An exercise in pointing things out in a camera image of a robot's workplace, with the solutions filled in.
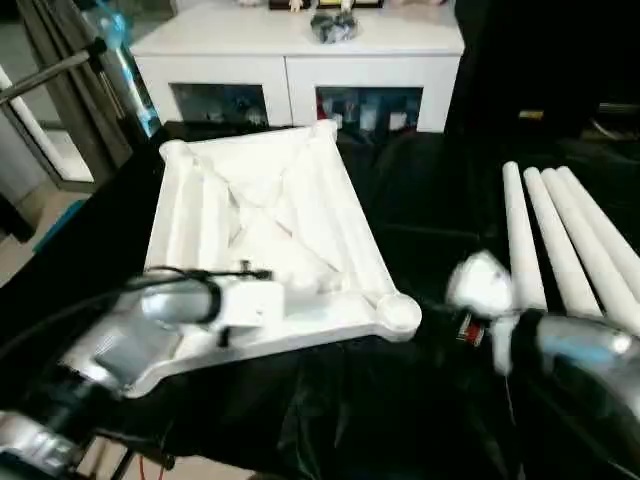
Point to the grey brown curtain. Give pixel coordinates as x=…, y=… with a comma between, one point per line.
x=65, y=100

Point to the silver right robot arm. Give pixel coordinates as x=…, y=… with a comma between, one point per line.
x=580, y=360

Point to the clear bag of dark items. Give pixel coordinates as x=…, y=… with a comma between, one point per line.
x=334, y=27

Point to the white plastic table leg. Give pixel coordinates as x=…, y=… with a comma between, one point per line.
x=610, y=225
x=595, y=250
x=560, y=250
x=522, y=235

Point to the small yellow label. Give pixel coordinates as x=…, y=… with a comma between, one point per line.
x=531, y=115

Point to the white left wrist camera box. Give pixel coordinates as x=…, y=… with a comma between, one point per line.
x=252, y=307

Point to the black metal stand frame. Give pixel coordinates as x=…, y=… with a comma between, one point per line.
x=125, y=452

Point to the grey metal pole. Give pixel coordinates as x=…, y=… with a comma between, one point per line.
x=50, y=75

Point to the teal flat object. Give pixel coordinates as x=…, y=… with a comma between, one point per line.
x=62, y=227

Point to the black plastic mat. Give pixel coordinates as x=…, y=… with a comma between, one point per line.
x=350, y=400

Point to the white plastic table top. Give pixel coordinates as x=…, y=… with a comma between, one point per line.
x=280, y=210

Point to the white cup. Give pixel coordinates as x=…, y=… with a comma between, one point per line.
x=396, y=121

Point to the white sideboard cabinet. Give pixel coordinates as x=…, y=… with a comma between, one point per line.
x=300, y=55

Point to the red and white bottle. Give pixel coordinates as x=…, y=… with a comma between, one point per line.
x=328, y=107

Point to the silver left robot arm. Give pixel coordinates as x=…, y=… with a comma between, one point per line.
x=130, y=340

